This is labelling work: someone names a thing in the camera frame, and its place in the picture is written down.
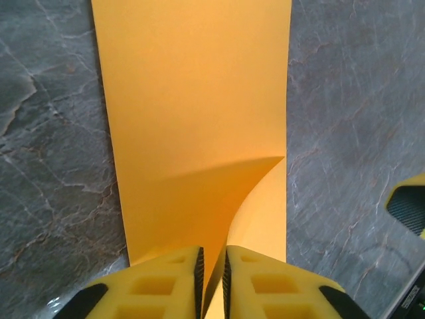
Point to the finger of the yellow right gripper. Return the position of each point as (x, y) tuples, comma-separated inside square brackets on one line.
[(410, 206)]

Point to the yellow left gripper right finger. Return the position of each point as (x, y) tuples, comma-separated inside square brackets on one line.
[(272, 289)]

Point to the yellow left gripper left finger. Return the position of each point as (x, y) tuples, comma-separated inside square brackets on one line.
[(149, 289)]

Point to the yellow paper sheet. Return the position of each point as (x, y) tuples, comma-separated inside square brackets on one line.
[(192, 83)]

